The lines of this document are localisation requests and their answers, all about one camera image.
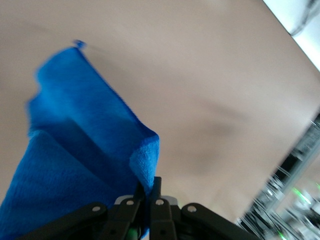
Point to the brown table cover sheet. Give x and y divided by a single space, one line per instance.
200 75

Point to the metal shelf with electronics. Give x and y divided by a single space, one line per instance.
287 187

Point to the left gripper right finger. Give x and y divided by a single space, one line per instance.
160 212

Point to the blue microfibre towel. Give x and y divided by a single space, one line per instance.
75 125

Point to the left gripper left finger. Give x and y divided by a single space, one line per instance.
127 212

